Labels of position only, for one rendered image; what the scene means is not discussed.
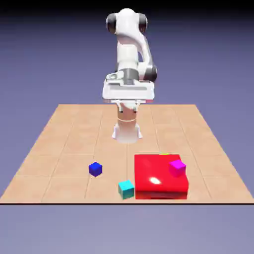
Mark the large red box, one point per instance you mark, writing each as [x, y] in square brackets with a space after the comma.
[158, 176]

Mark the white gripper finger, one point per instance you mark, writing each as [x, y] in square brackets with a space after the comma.
[120, 107]
[135, 107]

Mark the small blue cube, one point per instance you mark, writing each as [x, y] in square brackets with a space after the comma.
[95, 169]

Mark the small magenta cube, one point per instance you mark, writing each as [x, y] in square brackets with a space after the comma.
[177, 167]

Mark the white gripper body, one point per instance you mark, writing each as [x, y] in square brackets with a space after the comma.
[129, 92]

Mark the small cyan cube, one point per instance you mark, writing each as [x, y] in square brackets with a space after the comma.
[126, 189]

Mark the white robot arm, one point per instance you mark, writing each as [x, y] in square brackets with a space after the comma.
[127, 55]

